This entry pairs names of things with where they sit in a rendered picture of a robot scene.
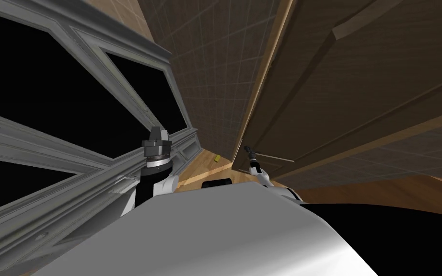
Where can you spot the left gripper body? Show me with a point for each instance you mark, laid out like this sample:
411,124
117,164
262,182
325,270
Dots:
157,148

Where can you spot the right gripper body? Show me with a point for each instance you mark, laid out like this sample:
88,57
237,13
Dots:
251,153

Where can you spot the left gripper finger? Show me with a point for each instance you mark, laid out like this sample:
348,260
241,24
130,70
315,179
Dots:
164,136
155,134

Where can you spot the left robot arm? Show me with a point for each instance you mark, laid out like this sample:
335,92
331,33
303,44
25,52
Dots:
150,184

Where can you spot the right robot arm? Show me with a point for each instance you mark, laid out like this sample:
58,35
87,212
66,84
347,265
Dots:
397,241

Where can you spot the small yellow block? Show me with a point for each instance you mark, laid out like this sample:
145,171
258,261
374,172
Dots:
217,158

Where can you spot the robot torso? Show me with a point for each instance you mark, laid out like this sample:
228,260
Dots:
213,234

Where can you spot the brown wooden door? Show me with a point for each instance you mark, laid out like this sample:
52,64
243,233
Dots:
340,96

